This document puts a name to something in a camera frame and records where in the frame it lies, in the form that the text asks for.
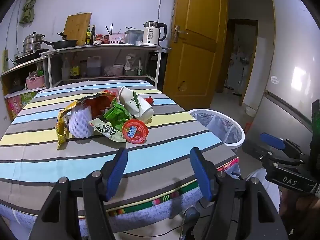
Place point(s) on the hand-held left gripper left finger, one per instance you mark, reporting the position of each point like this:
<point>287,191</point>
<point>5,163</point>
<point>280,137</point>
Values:
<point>117,170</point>

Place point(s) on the striped tablecloth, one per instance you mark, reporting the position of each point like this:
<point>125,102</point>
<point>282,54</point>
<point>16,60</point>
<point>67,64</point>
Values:
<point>162,135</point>

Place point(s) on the colourful cardboard box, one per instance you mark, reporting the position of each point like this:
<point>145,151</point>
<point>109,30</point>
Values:
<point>17,103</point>

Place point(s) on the white foam fruit net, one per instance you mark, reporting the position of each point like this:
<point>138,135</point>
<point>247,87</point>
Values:
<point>80,123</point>

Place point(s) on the green slim bottle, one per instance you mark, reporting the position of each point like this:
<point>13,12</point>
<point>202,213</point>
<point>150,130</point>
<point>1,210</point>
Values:
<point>140,67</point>

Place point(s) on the wooden cutting board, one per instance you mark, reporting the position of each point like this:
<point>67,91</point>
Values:
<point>77,27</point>

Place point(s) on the yellow snack bag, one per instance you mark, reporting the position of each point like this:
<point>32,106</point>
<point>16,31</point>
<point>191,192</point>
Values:
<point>61,127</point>

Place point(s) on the steel steamer pot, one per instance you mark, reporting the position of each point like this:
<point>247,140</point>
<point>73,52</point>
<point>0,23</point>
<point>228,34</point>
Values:
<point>32,42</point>

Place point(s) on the black wok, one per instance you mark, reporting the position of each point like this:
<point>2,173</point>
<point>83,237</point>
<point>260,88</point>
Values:
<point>65,43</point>

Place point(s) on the wooden door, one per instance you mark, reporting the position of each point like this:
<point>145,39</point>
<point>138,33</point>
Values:
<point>197,55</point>

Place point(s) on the clear plastic bin liner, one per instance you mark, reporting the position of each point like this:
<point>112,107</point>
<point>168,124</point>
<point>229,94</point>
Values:
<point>220,127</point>

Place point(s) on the induction cooktop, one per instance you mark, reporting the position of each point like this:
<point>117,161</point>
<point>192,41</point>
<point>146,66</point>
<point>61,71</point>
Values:
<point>27,56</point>

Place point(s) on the large dark liquid jug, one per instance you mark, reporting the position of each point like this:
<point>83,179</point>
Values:
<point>93,67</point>

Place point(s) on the red round jelly cup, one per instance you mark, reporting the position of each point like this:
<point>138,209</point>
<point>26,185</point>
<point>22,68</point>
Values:
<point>135,131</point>

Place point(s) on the soy sauce bottle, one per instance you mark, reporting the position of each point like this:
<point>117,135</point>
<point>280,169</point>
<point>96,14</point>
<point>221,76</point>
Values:
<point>74,70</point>

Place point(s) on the pink plastic basket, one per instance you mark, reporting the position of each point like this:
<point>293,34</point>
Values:
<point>35,83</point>

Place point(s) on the light blue bed sheet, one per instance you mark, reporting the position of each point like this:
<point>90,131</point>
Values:
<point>150,213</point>

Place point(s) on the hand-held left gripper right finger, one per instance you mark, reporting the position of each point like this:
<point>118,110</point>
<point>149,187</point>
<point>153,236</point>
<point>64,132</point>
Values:
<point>200,172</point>

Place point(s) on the green hanging cloth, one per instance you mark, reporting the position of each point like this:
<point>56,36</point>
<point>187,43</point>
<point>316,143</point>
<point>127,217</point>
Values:
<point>28,2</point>

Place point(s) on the white green printed wrapper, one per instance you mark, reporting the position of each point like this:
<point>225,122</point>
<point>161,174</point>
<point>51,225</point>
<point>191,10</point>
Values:
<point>107,131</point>

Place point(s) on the white plastic bucket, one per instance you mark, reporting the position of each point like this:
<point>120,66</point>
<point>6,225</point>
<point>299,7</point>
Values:
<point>118,70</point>

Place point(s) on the white shelf unit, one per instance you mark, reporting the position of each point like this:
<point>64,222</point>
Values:
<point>100,48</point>

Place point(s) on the white basin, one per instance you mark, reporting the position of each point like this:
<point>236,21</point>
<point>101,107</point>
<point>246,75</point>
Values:
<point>250,112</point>

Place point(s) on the wooden cabinet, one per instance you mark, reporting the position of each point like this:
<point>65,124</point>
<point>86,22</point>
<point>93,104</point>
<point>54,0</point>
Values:
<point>15,70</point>

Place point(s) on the white trash bin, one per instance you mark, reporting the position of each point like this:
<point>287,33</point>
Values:
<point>238,140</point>

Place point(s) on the clear plastic container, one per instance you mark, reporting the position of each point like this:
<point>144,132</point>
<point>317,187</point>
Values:
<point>133,36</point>

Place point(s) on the crumpled plastic bag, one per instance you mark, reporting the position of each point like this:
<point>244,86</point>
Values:
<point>131,61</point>

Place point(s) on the white paper cup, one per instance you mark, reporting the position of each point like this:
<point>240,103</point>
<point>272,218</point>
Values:
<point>135,102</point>

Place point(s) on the clear plastic bottle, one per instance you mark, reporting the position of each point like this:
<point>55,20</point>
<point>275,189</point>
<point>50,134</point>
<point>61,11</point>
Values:
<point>65,71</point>

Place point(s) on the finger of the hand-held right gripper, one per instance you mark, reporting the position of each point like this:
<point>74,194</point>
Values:
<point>272,140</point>
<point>255,151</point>

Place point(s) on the pink chopstick box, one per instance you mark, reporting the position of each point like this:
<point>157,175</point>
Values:
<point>117,38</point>

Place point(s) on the red sauce jar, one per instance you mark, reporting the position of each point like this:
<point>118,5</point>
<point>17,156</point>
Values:
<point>106,39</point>
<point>99,39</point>

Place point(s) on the white electric kettle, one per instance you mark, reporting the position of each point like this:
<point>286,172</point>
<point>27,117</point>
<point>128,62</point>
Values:
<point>151,35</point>

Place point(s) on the silver refrigerator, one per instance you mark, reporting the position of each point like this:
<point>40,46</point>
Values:
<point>287,67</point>

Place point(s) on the yellow oil bottle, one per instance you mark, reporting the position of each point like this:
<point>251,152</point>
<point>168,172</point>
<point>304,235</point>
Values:
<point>87,37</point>

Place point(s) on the dark sauce bottle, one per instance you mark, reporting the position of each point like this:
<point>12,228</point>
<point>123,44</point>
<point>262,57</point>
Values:
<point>93,35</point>

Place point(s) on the small red wrapper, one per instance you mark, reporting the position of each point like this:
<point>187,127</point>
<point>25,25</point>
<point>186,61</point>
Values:
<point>149,100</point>

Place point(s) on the green snack packet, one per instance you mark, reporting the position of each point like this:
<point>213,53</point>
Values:
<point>117,115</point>

